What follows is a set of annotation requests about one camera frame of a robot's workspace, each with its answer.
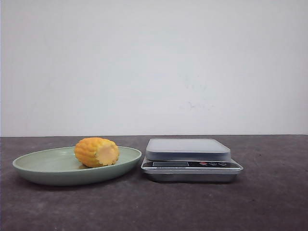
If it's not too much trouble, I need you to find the yellow corn cob piece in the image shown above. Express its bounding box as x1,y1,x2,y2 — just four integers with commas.
74,137,120,167

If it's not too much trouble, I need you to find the light green oval plate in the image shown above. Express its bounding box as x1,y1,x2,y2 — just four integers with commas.
13,146,141,186

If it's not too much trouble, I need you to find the silver digital kitchen scale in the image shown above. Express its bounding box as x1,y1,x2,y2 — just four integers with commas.
141,138,243,182

